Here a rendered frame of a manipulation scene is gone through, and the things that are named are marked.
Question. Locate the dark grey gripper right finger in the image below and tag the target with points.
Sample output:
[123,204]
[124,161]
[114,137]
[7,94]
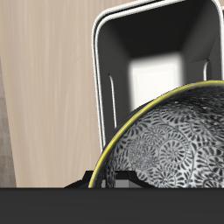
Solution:
[126,178]

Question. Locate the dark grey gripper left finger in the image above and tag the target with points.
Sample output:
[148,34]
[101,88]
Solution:
[83,181]

